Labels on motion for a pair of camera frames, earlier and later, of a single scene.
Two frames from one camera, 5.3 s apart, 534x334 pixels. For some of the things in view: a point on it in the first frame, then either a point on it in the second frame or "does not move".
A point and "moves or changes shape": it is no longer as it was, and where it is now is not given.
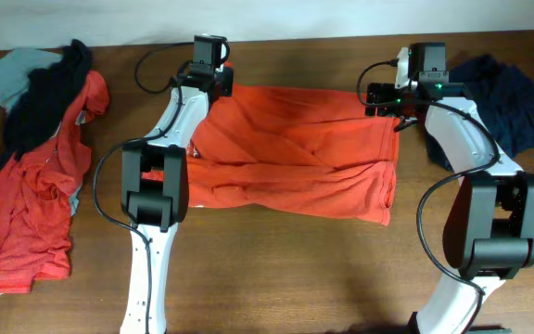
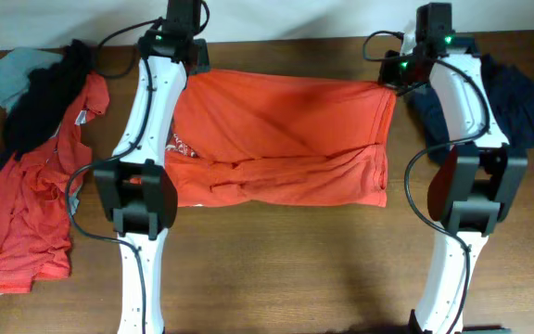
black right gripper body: (393, 101) → (400, 73)
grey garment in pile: (8, 80) does not move
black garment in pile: (33, 118) does not move
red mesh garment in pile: (24, 237) does not move
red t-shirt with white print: (267, 147) moves or changes shape
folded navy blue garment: (514, 107) does not move
